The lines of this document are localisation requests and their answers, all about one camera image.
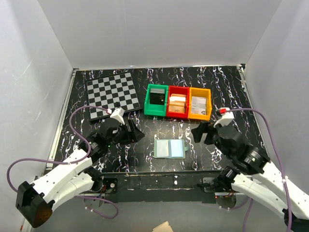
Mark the gold VIP credit card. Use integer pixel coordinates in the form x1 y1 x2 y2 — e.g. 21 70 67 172
169 101 185 114

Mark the orange plastic bin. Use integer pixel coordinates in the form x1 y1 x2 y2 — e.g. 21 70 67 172
188 87 212 121

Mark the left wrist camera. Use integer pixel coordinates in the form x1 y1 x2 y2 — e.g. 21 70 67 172
107 107 125 125

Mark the black cards stack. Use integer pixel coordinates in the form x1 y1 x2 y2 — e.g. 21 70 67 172
150 88 166 95

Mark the red plastic bin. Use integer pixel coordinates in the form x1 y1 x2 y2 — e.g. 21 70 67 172
166 86 189 119

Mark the green plastic bin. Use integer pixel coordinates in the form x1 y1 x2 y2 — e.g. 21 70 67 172
144 84 169 116

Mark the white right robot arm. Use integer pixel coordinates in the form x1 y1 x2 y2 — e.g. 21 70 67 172
191 122 309 232

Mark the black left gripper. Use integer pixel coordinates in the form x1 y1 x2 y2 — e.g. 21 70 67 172
107 119 144 147

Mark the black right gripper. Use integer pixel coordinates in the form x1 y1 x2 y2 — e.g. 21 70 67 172
190 119 232 160

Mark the black VIP credit card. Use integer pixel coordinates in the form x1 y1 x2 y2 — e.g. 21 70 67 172
150 92 165 105

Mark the mint green card holder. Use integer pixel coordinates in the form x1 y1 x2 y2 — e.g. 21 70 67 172
154 139 189 159

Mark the cardboard piece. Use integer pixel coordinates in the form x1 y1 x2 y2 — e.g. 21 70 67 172
152 221 173 232

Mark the orange white cards stack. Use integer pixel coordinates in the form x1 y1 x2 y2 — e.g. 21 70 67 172
169 93 186 104

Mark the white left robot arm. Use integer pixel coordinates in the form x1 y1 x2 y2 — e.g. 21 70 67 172
15 118 145 228

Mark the black grey chessboard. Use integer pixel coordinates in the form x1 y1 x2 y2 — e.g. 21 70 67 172
86 72 141 121

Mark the black mounting base rail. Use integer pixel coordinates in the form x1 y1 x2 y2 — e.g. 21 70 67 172
74 169 244 204

